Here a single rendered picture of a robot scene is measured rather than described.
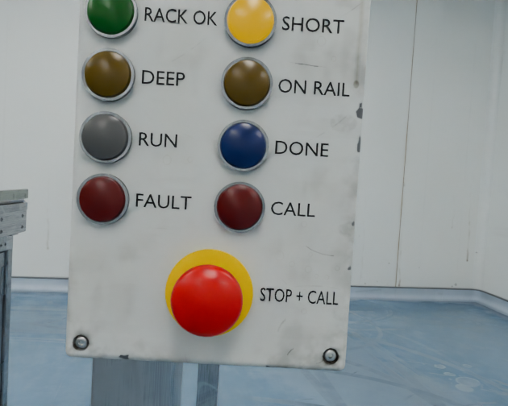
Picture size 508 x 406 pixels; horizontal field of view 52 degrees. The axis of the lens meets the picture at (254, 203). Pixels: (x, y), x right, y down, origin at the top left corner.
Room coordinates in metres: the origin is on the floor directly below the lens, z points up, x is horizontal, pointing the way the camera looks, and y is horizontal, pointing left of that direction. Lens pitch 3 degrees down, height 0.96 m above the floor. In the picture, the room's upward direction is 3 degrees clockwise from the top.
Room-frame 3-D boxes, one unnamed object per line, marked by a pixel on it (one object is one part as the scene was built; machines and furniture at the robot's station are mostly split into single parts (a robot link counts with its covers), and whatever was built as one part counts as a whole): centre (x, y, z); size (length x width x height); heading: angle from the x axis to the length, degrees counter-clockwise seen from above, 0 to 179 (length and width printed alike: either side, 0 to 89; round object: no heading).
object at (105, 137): (0.30, 0.09, 0.98); 0.03 x 0.01 x 0.03; 91
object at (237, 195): (0.30, 0.01, 0.94); 0.03 x 0.01 x 0.03; 91
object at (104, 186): (0.30, 0.09, 0.94); 0.03 x 0.01 x 0.03; 91
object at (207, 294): (0.30, 0.02, 0.89); 0.04 x 0.04 x 0.04; 1
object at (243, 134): (0.30, 0.01, 0.98); 0.03 x 0.01 x 0.03; 91
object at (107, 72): (0.30, 0.09, 1.01); 0.03 x 0.01 x 0.03; 91
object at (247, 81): (0.30, 0.01, 1.01); 0.03 x 0.01 x 0.03; 91
